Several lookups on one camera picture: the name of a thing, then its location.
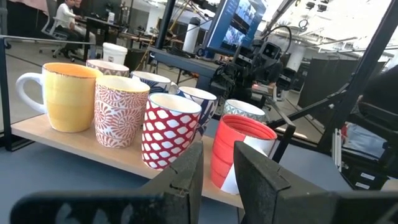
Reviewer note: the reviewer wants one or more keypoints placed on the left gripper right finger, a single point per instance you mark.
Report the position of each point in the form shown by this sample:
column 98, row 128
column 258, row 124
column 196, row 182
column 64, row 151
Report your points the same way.
column 261, row 193

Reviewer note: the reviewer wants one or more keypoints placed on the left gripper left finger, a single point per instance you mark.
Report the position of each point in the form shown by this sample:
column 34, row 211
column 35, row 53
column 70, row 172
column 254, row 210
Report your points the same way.
column 183, row 189

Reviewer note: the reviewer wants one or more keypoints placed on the teal geometric pattern mug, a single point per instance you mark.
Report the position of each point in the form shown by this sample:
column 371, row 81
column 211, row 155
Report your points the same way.
column 242, row 109

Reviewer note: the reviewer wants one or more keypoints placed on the blue floral pattern mug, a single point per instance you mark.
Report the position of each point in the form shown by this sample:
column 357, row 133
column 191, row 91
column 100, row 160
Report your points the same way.
column 203, row 102
column 155, row 82

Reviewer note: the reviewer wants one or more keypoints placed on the red diamond pattern mug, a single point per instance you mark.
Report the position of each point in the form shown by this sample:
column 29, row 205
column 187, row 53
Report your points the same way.
column 168, row 130

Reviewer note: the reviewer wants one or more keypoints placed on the pink spiral pattern mug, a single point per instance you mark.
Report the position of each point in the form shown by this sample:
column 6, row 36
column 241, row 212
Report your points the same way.
column 121, row 115

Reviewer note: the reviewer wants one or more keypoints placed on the pink zigzag pattern mug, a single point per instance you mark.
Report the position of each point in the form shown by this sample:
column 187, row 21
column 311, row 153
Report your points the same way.
column 109, row 69

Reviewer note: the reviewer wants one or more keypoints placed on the yellow mug orange inside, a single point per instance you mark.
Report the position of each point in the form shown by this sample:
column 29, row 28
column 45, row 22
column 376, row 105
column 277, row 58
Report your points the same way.
column 68, row 99

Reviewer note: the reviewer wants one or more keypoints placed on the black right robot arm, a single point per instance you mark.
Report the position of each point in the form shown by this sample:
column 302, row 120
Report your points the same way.
column 273, row 73

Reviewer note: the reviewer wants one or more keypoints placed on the monitor with blue screen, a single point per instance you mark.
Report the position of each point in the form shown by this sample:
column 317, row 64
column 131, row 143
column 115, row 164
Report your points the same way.
column 230, row 25

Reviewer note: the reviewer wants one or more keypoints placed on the grey equipment cart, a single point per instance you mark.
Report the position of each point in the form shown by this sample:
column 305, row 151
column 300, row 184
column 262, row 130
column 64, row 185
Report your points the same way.
column 186, row 62

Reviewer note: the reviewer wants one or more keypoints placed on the white cylinder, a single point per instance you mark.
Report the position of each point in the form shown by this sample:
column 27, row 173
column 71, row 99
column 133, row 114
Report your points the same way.
column 295, row 57
column 191, row 37

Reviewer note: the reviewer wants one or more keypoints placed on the black vertical pole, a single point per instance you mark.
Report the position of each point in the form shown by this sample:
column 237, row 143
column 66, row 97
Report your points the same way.
column 164, row 25

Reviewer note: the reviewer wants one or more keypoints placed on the black labelled drawer unit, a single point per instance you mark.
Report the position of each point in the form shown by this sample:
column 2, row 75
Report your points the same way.
column 367, row 177

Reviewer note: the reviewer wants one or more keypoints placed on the wooden shelf board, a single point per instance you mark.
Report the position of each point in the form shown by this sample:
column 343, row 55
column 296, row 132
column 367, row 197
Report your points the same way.
column 77, row 146

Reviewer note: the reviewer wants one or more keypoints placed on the white plastic bucket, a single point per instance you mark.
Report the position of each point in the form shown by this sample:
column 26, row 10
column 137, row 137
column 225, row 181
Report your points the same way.
column 115, row 54

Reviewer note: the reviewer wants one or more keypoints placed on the blue-grey table mat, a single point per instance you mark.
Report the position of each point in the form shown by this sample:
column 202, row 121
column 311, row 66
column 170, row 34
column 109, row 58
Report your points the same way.
column 46, row 177

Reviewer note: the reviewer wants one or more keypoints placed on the black office desk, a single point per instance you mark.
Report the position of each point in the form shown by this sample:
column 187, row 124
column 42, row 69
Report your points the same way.
column 99, row 23

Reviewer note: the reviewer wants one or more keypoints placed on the person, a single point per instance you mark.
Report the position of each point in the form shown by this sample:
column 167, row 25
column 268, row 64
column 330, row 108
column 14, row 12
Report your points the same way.
column 65, row 15

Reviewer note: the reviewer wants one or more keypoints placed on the office chair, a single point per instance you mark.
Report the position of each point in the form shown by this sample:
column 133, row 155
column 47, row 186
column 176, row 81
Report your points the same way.
column 51, row 29

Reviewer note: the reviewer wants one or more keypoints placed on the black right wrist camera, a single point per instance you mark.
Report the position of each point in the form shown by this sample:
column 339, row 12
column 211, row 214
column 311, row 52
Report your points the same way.
column 271, row 50

